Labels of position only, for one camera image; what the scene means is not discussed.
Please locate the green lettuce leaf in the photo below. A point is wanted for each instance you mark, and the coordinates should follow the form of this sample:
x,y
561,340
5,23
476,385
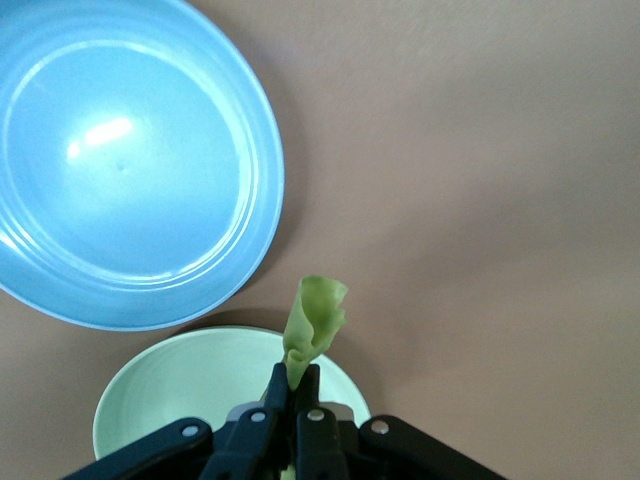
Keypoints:
x,y
310,325

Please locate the blue plate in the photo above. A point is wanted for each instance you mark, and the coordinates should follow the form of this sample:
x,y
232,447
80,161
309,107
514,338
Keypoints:
x,y
125,160

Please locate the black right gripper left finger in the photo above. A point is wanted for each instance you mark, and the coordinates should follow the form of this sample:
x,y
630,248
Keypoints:
x,y
255,435

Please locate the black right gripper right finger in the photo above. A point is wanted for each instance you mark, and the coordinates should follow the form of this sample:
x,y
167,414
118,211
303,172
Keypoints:
x,y
320,440

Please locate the pale green plate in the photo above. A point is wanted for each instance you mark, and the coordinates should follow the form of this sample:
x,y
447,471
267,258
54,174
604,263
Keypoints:
x,y
175,380

